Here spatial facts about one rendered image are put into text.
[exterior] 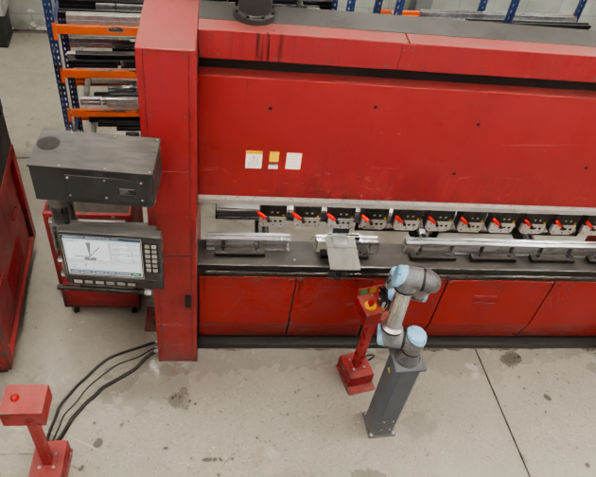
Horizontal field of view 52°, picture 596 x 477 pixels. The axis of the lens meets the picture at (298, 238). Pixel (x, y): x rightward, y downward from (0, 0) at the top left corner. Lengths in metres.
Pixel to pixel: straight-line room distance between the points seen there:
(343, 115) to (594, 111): 1.31
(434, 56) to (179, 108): 1.20
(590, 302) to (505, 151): 1.53
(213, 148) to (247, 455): 1.88
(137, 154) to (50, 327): 2.16
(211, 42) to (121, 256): 1.04
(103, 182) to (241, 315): 1.70
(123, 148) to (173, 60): 0.42
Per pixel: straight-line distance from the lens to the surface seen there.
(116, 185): 2.65
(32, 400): 3.33
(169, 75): 2.75
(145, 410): 4.13
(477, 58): 3.11
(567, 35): 3.48
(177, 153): 2.98
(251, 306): 3.97
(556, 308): 4.60
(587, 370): 5.05
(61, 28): 4.87
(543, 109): 3.44
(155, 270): 2.96
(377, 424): 4.01
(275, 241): 3.71
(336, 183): 3.41
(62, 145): 2.77
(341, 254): 3.64
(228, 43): 2.88
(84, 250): 2.94
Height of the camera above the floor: 3.60
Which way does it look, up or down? 45 degrees down
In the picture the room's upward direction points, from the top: 9 degrees clockwise
